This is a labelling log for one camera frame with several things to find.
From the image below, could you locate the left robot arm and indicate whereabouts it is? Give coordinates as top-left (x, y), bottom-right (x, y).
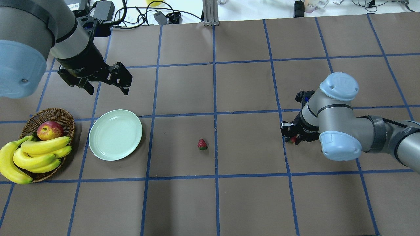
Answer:
top-left (0, 0), bottom-right (132, 99)

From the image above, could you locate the paper cup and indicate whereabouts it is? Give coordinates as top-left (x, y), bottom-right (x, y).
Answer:
top-left (304, 0), bottom-right (319, 13)

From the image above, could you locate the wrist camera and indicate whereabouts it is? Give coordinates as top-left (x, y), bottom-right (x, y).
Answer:
top-left (295, 90), bottom-right (315, 103)
top-left (76, 15), bottom-right (111, 41)

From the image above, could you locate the black power adapter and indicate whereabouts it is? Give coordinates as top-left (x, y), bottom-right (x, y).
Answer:
top-left (91, 0), bottom-right (115, 21)

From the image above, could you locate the brown wicker basket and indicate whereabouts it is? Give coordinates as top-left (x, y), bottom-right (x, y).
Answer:
top-left (17, 108), bottom-right (75, 183)

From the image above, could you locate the yellow banana bunch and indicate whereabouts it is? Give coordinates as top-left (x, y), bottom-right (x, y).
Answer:
top-left (0, 136), bottom-right (72, 184)

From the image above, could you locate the aluminium frame post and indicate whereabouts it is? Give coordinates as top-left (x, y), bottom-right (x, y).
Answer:
top-left (202, 0), bottom-right (219, 26)

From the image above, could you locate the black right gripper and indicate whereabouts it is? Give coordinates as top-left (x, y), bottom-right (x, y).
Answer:
top-left (281, 113), bottom-right (320, 145)

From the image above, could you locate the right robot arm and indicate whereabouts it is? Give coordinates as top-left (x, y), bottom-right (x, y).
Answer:
top-left (281, 73), bottom-right (420, 173)

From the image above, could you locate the light green round plate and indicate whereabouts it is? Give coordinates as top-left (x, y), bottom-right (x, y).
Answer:
top-left (88, 109), bottom-right (143, 161)

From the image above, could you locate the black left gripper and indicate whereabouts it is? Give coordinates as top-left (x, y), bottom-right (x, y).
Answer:
top-left (57, 62), bottom-right (133, 96)

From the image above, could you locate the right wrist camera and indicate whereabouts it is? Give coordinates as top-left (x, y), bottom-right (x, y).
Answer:
top-left (295, 90), bottom-right (315, 103)

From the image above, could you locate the red apple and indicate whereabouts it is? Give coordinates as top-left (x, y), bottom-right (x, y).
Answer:
top-left (36, 121), bottom-right (64, 141)

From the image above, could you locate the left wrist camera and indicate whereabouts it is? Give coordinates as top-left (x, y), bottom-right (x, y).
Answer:
top-left (76, 15), bottom-right (111, 41)

